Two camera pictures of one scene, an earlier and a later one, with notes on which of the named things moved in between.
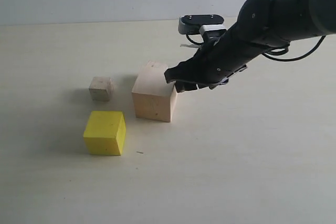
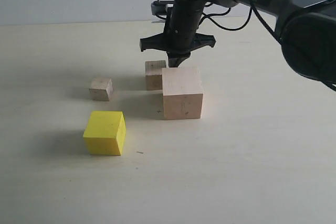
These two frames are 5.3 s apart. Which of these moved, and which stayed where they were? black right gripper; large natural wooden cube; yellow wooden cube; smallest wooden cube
Moved: black right gripper; large natural wooden cube
Stayed: smallest wooden cube; yellow wooden cube
